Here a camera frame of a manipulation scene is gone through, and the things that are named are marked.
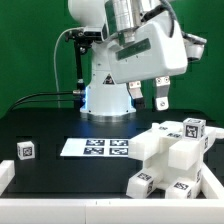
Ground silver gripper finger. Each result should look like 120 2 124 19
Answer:
128 81 145 109
154 76 170 111

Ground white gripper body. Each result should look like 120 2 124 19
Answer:
107 12 188 84

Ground white cube front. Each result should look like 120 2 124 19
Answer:
183 118 206 140

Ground white chair side frame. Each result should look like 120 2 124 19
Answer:
128 121 224 170

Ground white chair seat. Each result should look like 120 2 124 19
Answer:
143 153 203 191

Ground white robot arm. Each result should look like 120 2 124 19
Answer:
68 0 188 122

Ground white marker sheet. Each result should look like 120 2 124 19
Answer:
61 138 128 157

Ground white right barrier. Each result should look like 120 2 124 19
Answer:
201 164 224 200

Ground white barrier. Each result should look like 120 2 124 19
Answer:
0 160 15 196
0 199 224 224
201 164 224 200

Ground white front barrier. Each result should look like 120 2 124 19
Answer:
0 199 224 224

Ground white left barrier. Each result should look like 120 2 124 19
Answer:
0 160 15 196

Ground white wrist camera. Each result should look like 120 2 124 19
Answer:
182 32 207 62

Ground grey arm hose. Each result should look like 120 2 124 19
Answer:
143 0 178 38

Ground black camera stand pole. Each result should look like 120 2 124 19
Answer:
74 41 85 95

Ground black camera on stand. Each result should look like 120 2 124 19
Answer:
65 27 104 41

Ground grey camera cable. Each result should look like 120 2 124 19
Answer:
53 27 81 109

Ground black base cables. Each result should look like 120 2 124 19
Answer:
7 89 86 113

